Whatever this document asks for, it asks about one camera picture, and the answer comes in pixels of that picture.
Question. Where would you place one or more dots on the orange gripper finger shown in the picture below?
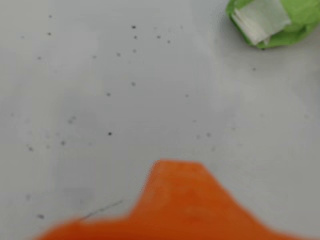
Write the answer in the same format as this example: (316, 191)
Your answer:
(82, 230)
(185, 205)

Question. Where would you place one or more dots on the green paper parcel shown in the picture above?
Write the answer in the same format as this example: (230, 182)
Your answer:
(302, 15)

